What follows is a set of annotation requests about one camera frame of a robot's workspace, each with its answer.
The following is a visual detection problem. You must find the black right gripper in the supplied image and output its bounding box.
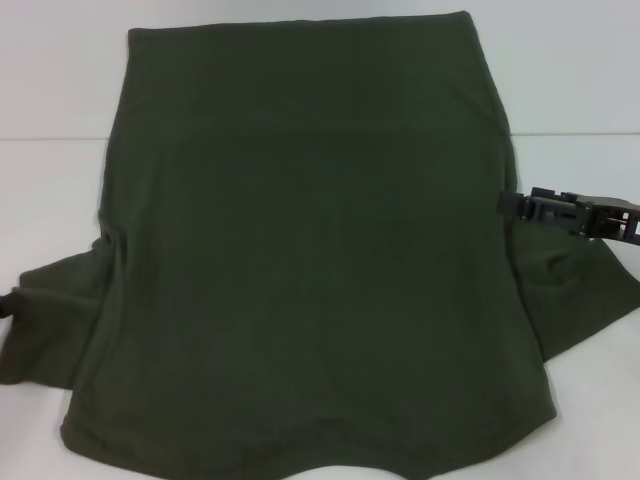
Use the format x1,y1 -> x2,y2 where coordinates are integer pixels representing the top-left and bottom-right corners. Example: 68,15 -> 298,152
497,185 -> 640,246

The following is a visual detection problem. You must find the dark green shirt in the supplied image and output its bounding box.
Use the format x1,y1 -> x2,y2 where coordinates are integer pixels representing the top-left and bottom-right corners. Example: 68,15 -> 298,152
0,10 -> 640,466

